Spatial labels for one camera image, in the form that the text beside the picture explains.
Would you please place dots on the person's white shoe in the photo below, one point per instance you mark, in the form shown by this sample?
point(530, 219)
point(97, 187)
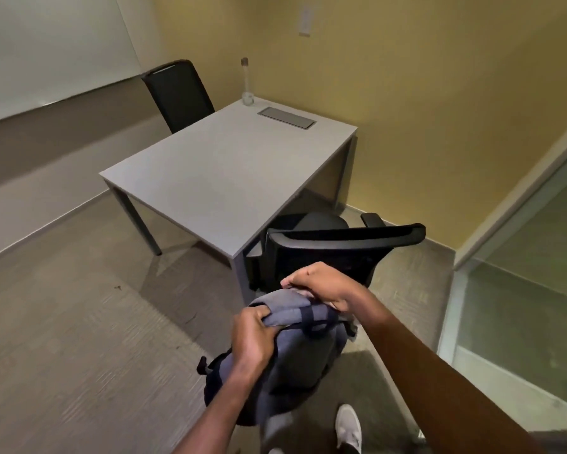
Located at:
point(348, 429)

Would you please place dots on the person's right forearm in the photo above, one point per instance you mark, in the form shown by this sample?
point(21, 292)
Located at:
point(446, 387)

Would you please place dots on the person's left forearm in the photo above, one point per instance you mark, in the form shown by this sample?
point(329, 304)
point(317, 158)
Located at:
point(217, 413)

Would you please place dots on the person's right fingers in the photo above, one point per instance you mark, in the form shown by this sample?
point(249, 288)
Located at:
point(296, 281)

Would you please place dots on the grey blue backpack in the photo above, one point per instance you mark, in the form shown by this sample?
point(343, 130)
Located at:
point(297, 354)

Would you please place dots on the frosted glass door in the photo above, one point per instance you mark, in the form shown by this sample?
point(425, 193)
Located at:
point(524, 297)

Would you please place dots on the black swivel office chair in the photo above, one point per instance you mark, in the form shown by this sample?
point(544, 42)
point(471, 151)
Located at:
point(331, 252)

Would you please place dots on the person's right hand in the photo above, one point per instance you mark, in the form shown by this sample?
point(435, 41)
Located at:
point(323, 286)

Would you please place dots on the clear plastic bottle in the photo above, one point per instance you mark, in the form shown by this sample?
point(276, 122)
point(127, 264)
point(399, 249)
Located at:
point(247, 85)

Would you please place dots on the grey rectangular table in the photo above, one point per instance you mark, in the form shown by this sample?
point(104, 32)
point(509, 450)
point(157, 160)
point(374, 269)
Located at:
point(226, 170)

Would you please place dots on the person's left hand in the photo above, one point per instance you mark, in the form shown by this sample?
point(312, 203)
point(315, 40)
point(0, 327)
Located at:
point(250, 340)

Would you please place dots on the white wall whiteboard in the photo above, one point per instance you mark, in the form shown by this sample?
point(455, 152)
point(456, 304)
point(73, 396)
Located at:
point(47, 51)

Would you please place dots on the silver table power hatch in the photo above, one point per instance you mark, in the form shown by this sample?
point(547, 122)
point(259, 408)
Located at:
point(287, 118)

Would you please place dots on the black mesh side chair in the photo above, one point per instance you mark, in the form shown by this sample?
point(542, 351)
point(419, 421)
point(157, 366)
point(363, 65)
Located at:
point(179, 96)

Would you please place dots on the person's left thumb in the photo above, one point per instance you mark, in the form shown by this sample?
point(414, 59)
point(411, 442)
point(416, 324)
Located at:
point(270, 327)

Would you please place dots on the white wall switch plate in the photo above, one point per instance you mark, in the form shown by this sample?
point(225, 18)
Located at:
point(305, 21)

